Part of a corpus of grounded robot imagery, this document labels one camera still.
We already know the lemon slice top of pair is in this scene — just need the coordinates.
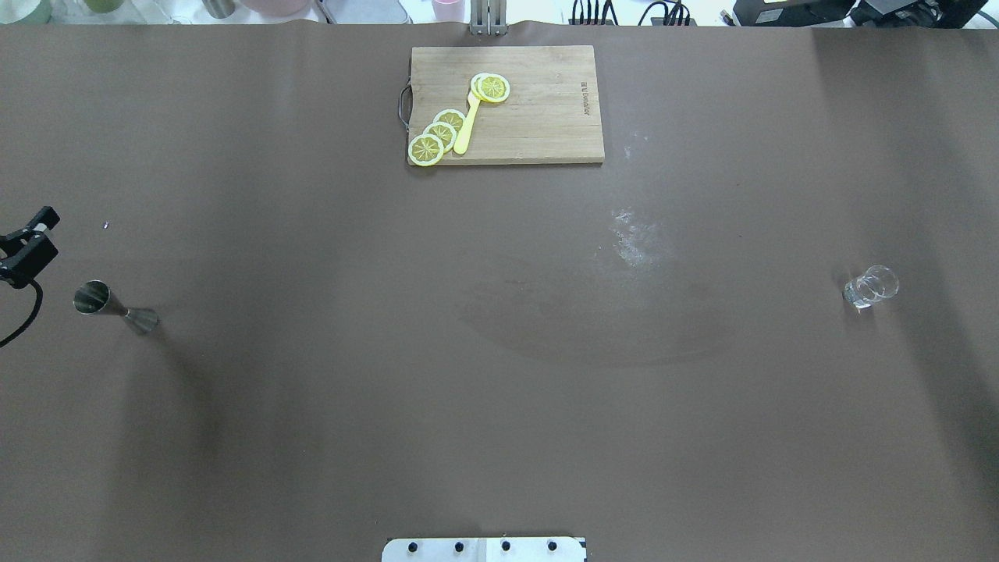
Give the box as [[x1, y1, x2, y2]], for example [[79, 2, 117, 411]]
[[475, 73, 511, 103]]

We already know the lemon slice row end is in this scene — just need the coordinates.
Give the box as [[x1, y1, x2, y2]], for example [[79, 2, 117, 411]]
[[407, 133, 446, 167]]

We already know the pink bowl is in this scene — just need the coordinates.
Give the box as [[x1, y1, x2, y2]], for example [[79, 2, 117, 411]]
[[240, 0, 310, 17]]

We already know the wooden cutting board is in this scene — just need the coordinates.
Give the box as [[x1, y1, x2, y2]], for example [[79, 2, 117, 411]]
[[409, 45, 604, 166]]

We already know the lemon slice row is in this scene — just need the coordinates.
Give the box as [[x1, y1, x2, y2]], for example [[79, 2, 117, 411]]
[[434, 108, 465, 133], [424, 121, 457, 153]]

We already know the lemon slice under pair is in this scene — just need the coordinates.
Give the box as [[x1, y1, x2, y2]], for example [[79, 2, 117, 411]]
[[470, 73, 489, 101]]

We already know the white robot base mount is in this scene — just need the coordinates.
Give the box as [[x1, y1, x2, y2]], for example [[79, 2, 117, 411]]
[[381, 536, 588, 561]]

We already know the clear glass shaker cup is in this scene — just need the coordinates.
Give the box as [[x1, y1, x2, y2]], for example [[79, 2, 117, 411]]
[[841, 265, 900, 310]]

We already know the yellow plastic knife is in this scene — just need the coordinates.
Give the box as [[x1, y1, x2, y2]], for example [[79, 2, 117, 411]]
[[453, 91, 482, 155]]

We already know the aluminium frame post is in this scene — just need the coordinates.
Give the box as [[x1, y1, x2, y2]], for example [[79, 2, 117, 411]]
[[470, 0, 509, 37]]

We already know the lemon slice row inner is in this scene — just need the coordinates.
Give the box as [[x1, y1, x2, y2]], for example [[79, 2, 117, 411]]
[[434, 108, 465, 133]]

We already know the pink cup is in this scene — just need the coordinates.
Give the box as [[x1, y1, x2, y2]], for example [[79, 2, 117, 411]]
[[432, 0, 468, 23]]

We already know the lemon slice row middle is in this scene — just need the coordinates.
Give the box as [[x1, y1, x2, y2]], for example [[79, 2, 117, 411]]
[[424, 121, 457, 153]]

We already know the steel jigger measuring cup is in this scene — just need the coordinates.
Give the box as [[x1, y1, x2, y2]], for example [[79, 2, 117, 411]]
[[73, 279, 160, 335]]

